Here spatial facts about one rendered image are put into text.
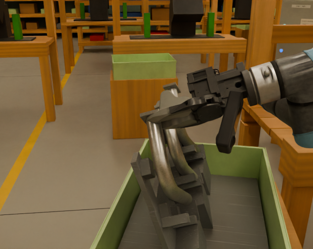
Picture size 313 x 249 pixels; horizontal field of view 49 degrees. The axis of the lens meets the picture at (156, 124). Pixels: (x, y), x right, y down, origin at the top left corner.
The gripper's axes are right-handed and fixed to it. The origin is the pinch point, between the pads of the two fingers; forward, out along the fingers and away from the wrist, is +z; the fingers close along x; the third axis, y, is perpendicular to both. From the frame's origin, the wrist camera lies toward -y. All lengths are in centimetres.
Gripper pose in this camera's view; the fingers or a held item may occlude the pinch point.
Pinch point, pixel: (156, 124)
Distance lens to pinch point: 70.3
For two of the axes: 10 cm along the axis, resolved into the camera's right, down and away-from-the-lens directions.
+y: -1.7, -8.9, 4.2
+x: -2.8, -3.6, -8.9
